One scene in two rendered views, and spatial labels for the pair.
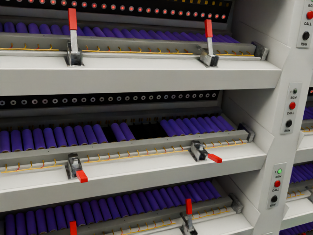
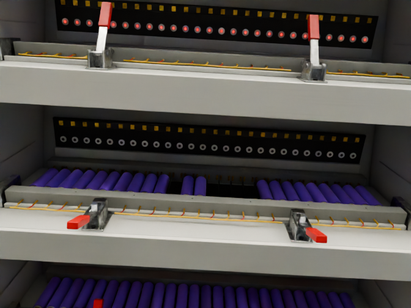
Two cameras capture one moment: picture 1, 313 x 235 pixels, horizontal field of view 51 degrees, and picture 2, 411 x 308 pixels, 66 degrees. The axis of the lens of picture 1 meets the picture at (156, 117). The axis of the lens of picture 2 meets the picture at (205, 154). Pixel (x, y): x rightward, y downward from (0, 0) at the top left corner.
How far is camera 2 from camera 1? 0.32 m
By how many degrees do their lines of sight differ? 28
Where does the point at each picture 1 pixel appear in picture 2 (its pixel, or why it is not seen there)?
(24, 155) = (44, 191)
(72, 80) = (90, 87)
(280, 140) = not seen: outside the picture
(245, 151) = (397, 242)
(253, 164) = not seen: outside the picture
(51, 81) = (62, 87)
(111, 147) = (159, 198)
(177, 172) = (255, 253)
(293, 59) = not seen: outside the picture
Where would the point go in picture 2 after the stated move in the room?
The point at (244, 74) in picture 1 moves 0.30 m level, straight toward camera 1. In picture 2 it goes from (381, 97) to (240, 32)
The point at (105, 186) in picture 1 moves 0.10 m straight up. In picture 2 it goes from (133, 252) to (136, 174)
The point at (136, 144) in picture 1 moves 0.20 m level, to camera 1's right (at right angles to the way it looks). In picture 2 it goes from (197, 200) to (356, 229)
